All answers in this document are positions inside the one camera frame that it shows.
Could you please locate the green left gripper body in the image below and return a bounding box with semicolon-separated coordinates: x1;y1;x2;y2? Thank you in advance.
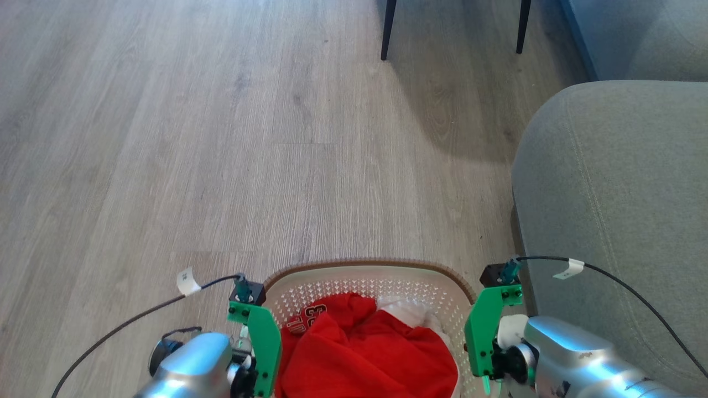
226;300;283;398

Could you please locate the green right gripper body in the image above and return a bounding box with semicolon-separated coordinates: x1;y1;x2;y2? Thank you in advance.
463;284;536;395

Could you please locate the white laundry basket brown rim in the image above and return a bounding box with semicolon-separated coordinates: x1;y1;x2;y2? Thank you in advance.
262;258;480;398

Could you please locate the white garment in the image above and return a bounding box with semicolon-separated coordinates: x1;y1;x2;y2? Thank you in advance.
377;297;452;339

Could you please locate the red sports jersey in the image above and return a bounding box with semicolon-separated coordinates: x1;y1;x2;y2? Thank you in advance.
274;292;460;398

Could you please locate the grey fabric sofa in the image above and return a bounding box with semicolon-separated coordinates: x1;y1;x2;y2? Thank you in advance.
511;80;708;398

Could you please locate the black furniture leg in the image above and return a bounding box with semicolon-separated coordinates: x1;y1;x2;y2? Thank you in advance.
515;0;532;55
380;0;398;61

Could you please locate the grey blue sofa section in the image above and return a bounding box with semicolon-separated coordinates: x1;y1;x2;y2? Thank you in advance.
560;0;708;83

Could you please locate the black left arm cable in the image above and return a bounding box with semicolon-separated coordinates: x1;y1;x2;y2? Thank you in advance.
52;268;244;398

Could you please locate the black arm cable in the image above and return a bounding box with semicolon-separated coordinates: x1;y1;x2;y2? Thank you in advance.
52;268;244;398
514;255;708;380

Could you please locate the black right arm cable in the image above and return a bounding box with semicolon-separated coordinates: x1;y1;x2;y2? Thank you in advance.
514;255;708;380

